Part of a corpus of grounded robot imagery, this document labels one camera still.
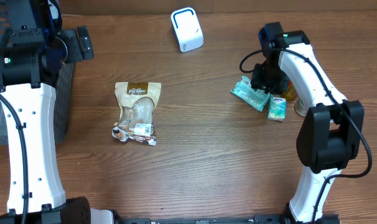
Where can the green lid Knorr jar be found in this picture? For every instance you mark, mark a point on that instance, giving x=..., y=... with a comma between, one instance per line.
x=300, y=108

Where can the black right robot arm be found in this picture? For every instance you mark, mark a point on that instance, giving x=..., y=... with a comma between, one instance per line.
x=330, y=134

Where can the small teal tissue pack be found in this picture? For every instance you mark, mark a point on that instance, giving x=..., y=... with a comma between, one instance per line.
x=277, y=109

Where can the clear bottle silver cap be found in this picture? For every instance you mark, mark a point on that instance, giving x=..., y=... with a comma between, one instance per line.
x=290, y=94

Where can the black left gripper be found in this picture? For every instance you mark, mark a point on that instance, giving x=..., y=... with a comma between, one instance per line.
x=76, y=54

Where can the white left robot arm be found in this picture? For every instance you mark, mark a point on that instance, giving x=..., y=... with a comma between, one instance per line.
x=30, y=63

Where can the brown white snack bag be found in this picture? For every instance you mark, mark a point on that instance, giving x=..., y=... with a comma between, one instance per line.
x=137, y=102

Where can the white barcode scanner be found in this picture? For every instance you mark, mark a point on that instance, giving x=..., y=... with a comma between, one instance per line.
x=187, y=29

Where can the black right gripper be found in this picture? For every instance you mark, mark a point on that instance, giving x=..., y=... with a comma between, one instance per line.
x=257, y=82

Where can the grey plastic shopping basket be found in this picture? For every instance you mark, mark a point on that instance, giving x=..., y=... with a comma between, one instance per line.
x=63, y=88

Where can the colourful snack packet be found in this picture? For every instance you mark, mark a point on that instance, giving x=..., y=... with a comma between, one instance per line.
x=142, y=132

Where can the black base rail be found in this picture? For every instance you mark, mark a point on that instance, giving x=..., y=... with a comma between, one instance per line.
x=207, y=221

